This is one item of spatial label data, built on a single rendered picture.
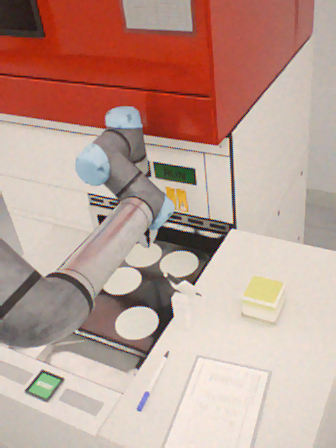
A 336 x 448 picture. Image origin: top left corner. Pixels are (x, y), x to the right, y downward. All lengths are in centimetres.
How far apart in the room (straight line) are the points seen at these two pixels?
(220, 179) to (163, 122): 20
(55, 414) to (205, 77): 71
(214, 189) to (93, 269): 51
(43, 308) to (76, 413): 31
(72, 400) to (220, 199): 59
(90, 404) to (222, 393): 25
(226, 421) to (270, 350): 18
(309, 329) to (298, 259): 21
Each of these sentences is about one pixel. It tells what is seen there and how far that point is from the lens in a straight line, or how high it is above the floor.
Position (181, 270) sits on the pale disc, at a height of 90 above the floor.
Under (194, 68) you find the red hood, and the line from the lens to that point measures 113.
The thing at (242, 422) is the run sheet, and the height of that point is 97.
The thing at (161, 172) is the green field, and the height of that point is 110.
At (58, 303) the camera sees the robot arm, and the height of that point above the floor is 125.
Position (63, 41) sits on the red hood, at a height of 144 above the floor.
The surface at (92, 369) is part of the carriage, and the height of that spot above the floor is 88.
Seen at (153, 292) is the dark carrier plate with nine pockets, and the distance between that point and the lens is 131.
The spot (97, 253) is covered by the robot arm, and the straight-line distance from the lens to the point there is 92.
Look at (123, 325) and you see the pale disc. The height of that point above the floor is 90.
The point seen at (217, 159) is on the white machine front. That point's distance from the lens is 127.
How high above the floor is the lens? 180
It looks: 37 degrees down
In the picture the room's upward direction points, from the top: 8 degrees counter-clockwise
